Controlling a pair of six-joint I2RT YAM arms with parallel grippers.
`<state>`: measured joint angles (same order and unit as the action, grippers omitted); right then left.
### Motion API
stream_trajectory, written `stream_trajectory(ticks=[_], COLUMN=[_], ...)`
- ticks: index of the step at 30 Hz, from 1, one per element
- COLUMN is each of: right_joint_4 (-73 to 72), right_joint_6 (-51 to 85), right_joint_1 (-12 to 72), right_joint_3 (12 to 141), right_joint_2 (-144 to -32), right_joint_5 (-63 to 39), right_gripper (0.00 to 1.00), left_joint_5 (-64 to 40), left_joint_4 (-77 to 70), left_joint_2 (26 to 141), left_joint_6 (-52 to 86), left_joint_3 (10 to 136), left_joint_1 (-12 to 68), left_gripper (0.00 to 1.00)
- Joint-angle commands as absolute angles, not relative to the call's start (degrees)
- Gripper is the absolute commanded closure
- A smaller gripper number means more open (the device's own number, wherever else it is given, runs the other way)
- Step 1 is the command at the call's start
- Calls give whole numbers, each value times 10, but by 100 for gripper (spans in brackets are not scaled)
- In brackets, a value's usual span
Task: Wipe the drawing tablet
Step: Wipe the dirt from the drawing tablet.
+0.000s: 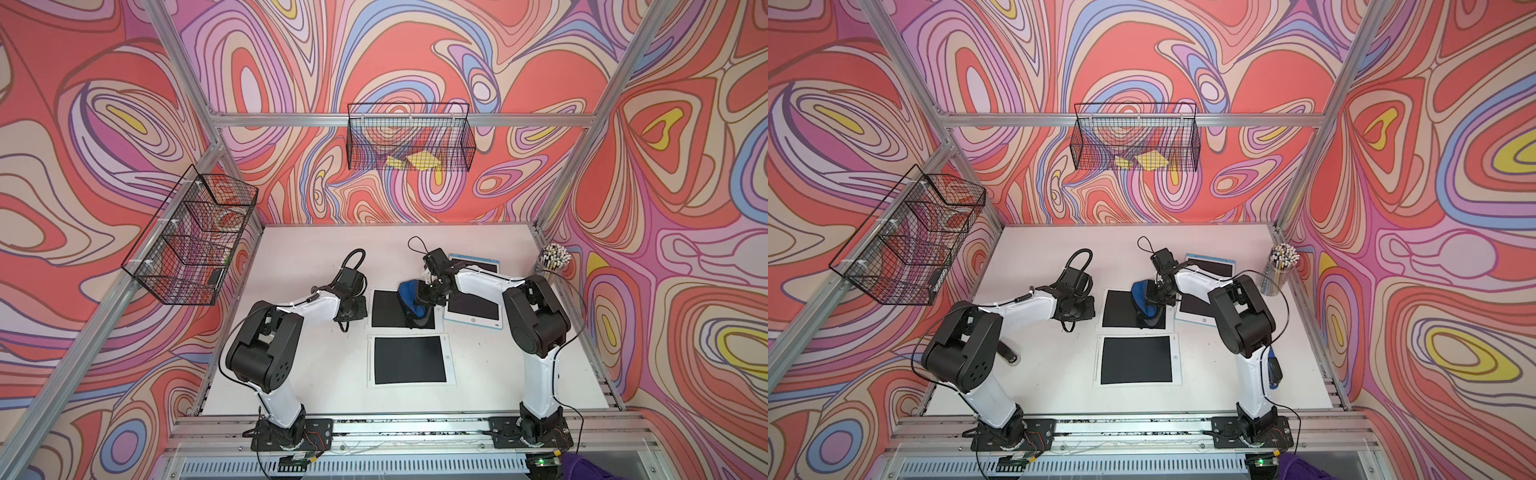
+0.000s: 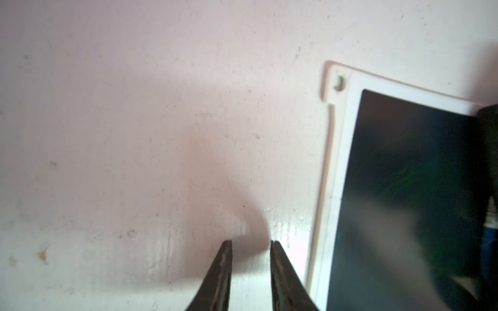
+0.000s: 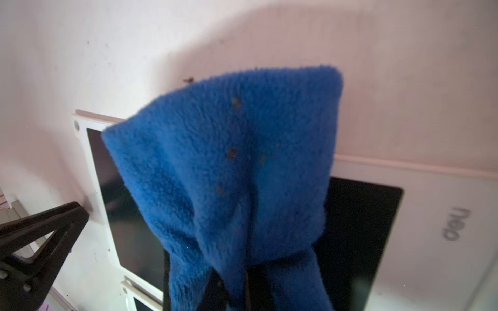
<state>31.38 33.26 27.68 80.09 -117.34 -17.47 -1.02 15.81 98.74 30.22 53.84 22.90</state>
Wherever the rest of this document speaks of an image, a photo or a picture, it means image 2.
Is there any white tablet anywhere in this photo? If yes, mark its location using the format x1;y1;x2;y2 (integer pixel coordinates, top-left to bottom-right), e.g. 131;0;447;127
306;61;497;310

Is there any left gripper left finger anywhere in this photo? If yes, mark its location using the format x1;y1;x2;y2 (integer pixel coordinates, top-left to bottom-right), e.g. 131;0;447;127
186;241;233;311

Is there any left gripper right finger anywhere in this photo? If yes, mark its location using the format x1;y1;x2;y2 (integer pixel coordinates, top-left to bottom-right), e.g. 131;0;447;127
270;241;318;311

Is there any blue microfibre cloth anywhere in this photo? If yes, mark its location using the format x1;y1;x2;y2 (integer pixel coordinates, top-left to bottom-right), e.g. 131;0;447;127
435;104;498;311

